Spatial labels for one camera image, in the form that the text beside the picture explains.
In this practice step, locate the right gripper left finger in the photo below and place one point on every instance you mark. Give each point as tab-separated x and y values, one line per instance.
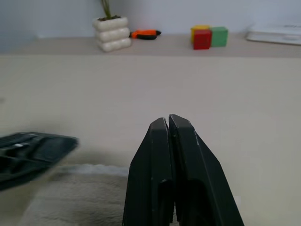
150	176

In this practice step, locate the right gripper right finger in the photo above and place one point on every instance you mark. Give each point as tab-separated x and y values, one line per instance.
195	176

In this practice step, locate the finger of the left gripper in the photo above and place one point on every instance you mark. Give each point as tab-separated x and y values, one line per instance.
35	155

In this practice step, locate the beige towel with white trim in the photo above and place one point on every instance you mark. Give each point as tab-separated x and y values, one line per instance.
82	200

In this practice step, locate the red cube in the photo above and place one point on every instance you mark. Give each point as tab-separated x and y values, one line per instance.
202	40

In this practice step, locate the green cube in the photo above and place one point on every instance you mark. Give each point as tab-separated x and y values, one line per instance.
219	36

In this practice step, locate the orange and black tool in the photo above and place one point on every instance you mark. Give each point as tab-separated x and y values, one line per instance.
143	34

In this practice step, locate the white bubble ceramic pot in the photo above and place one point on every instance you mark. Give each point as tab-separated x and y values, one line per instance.
113	35

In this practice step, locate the yellow cube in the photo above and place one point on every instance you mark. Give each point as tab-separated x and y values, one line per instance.
200	27

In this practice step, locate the white flat box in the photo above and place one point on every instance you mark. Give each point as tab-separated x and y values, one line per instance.
275	34

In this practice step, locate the green leafy plant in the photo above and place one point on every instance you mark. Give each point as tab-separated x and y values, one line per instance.
107	8

